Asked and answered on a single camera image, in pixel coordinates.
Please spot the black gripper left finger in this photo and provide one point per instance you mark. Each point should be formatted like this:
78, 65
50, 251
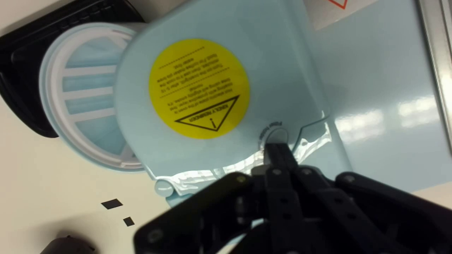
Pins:
212, 211

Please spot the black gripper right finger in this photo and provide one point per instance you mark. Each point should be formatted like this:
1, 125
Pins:
358, 211

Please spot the round yellow warning sticker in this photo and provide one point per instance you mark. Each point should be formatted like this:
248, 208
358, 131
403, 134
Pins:
200, 87

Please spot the dark rounded object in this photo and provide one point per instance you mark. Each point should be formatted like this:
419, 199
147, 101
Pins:
68, 245

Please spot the white round slatted grille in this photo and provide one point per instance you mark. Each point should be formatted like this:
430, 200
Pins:
87, 93

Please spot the white warning label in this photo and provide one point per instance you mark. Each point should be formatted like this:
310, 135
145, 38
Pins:
337, 11

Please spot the black plastic object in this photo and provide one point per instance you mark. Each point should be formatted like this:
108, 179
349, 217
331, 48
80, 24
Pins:
29, 56

